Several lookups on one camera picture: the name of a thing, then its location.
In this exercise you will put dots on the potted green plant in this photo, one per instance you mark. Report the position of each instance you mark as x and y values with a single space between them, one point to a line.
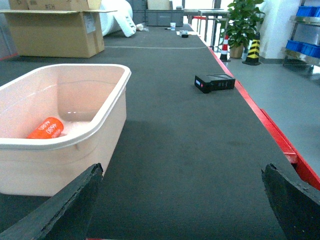
244 17

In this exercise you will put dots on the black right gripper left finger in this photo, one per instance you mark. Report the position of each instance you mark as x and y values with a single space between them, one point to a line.
64 216

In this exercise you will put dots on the pink plastic storage box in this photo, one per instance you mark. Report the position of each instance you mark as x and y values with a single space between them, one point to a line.
90 101

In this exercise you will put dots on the large cardboard box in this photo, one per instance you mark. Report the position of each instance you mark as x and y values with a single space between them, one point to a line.
56 28

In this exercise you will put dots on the steel shelf with blue bins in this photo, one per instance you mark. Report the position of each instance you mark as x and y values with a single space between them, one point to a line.
303 45

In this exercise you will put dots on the white foam roll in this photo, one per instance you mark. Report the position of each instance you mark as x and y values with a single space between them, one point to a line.
118 16

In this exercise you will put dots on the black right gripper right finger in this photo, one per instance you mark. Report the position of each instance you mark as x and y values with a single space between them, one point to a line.
295 204

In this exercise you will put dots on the yellow black striped bollard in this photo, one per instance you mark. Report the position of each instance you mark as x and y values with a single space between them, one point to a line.
253 55

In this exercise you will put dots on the grey plastic crate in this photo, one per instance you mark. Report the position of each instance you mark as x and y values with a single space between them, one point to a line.
158 18

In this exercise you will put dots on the distant red white cone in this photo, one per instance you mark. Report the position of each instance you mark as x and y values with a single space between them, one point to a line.
224 51

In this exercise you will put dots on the black battery pack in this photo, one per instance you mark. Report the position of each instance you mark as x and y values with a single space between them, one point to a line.
207 83

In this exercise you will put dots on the white paper cup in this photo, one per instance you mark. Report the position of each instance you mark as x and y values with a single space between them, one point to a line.
172 26

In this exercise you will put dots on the dark grey table mat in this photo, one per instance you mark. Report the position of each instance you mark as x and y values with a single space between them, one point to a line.
188 165

